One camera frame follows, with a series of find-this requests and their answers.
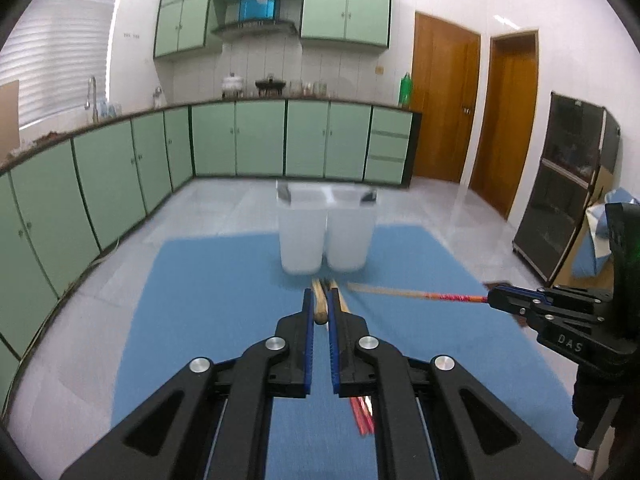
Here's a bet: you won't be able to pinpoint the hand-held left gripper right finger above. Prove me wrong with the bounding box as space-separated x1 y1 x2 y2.
326 287 584 480

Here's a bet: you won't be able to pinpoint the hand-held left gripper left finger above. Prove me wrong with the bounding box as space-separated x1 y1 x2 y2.
60 287 316 480

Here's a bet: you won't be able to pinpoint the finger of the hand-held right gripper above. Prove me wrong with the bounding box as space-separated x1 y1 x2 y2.
487 284 609 311
515 305 612 334

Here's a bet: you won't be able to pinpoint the plain wooden chopstick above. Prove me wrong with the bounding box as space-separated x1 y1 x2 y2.
311 278 329 324

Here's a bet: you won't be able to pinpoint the red-ended chopstick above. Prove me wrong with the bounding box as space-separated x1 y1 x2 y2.
342 290 377 435

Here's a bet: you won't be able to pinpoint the wooden chopstick with orange pattern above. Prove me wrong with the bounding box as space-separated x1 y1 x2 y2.
347 282 490 306

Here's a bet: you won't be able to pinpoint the white plastic cup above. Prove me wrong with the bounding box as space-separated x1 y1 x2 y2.
276 183 331 275
325 186 378 272

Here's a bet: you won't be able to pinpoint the person's right hand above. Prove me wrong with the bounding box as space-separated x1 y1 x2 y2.
572 366 622 449

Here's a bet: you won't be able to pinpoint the blue cloth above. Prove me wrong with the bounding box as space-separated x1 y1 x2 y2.
571 187 640 279

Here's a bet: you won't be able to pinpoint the blue mat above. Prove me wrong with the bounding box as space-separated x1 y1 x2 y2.
111 224 582 480

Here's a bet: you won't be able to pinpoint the black glass cabinet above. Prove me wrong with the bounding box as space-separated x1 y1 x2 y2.
512 91 622 284

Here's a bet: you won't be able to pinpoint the wooden door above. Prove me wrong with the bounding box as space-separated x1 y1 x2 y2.
412 11 482 184
469 30 540 222

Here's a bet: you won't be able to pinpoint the green base cabinets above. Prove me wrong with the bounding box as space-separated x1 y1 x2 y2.
0 99 424 403

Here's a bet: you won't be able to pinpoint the row of glass jars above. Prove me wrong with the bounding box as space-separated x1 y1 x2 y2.
287 80 329 99

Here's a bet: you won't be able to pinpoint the black pot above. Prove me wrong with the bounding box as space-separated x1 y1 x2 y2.
254 75 286 97

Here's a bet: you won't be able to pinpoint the white pot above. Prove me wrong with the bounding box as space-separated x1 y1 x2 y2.
221 73 246 99

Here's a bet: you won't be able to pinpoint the range hood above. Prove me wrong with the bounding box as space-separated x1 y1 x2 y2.
210 16 302 42

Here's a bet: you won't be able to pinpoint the metal faucet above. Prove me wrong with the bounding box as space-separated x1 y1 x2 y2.
84 76 102 124

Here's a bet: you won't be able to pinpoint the blue box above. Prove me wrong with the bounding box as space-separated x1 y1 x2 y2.
237 0 279 22

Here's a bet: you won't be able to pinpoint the cardboard box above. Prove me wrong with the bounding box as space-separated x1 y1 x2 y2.
0 80 21 159

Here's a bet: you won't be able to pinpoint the window blind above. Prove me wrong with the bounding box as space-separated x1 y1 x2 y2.
0 0 129 129

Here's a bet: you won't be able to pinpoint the green wall cabinets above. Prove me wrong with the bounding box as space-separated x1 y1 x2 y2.
152 0 394 59

